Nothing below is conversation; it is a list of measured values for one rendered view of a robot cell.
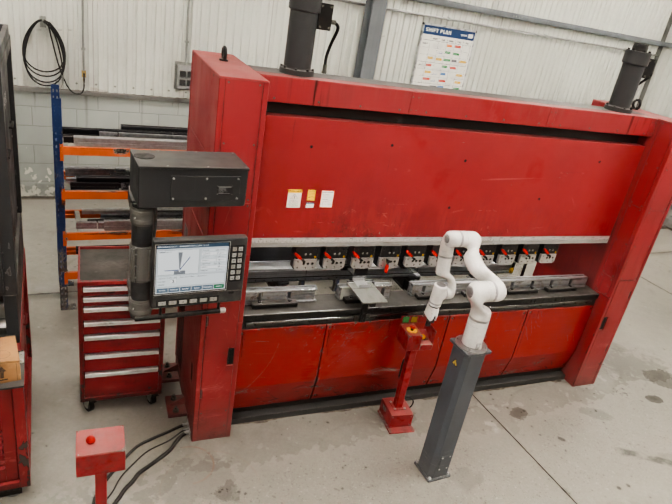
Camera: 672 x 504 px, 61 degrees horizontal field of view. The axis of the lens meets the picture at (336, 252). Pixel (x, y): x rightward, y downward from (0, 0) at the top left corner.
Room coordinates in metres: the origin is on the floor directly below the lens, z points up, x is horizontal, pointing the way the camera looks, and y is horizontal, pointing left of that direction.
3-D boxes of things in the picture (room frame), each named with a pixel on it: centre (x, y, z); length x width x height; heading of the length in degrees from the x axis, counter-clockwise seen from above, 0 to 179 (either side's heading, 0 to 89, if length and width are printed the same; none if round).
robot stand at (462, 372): (2.92, -0.88, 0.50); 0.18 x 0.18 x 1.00; 29
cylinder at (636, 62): (4.46, -1.90, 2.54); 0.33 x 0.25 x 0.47; 116
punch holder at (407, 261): (3.65, -0.52, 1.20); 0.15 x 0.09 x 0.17; 116
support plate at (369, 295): (3.35, -0.25, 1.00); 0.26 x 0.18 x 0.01; 26
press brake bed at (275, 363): (3.73, -0.79, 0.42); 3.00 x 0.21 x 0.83; 116
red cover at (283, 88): (3.76, -0.78, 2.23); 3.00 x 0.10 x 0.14; 116
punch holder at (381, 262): (3.56, -0.34, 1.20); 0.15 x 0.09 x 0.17; 116
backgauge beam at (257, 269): (3.93, -0.41, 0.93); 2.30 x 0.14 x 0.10; 116
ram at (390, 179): (3.77, -0.77, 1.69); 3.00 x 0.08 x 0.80; 116
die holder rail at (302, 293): (3.25, 0.31, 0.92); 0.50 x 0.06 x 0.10; 116
